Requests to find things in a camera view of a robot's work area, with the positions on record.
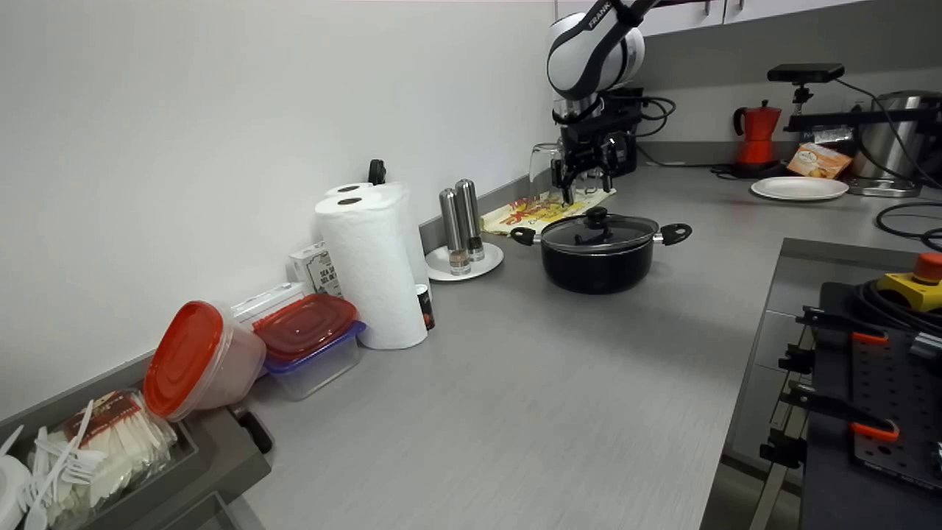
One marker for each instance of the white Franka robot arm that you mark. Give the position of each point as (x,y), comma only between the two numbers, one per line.
(589,53)

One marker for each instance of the clear container with purple rim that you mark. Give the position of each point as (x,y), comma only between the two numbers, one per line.
(327,354)

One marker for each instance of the yellow emergency stop button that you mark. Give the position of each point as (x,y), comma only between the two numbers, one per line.
(917,280)

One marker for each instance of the white plastic fork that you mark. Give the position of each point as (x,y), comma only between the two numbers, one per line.
(61,461)

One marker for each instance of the glass pot lid black knob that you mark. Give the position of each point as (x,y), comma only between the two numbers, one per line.
(598,236)

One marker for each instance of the red moka pot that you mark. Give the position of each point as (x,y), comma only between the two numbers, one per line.
(758,136)

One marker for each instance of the grey metal tray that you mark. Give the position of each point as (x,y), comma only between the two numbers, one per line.
(211,465)

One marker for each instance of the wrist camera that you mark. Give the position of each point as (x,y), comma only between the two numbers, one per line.
(629,106)

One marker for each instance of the small dark jar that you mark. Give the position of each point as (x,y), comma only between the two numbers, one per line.
(424,306)

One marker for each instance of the white dinner plate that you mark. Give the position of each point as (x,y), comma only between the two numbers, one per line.
(800,189)

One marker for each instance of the grey metal cart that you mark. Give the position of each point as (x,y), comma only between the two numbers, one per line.
(767,326)

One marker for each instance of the black camera on mount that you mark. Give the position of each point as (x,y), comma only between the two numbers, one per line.
(805,72)

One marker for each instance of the white outlet box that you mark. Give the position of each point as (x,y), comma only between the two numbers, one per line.
(317,268)

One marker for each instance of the printed yellow red kitchen towel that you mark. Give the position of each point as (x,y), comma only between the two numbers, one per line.
(533,211)

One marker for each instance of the black cooking pot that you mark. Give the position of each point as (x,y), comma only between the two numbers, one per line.
(598,274)

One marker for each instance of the bag of plastic cutlery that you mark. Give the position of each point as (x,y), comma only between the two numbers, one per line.
(114,445)

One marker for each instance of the white paper towel roll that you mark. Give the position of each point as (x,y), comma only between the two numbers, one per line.
(371,274)
(377,189)

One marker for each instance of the black orange bar clamp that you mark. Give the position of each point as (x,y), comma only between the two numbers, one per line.
(876,432)
(869,339)

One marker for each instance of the black metal boom bar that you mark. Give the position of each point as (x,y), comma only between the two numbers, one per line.
(863,119)

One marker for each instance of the black perforated board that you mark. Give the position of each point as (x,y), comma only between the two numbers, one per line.
(901,392)

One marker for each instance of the rectangular container with red lid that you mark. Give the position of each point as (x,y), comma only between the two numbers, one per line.
(308,329)

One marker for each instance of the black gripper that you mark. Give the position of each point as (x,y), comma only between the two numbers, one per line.
(592,131)

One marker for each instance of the black paper towel holder knob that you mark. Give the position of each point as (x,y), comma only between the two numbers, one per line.
(377,172)

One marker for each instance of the small white saucer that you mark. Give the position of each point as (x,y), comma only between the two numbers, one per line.
(480,267)

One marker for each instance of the clear container with white lid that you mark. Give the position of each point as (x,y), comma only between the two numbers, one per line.
(267,298)

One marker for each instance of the orange snack packet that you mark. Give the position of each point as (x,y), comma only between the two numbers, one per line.
(817,159)

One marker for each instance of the clear drinking glass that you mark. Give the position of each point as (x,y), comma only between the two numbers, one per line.
(543,164)

